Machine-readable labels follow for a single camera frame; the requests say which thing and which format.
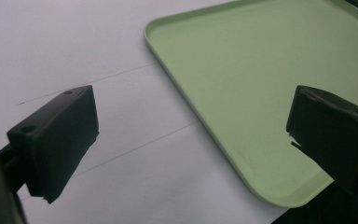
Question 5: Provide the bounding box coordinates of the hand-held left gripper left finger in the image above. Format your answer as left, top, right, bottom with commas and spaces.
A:
0, 84, 100, 204

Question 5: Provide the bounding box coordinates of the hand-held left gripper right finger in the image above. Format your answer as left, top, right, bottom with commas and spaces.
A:
285, 84, 358, 200

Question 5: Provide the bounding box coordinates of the light green plastic tray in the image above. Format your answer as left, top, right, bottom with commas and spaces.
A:
143, 0, 358, 209

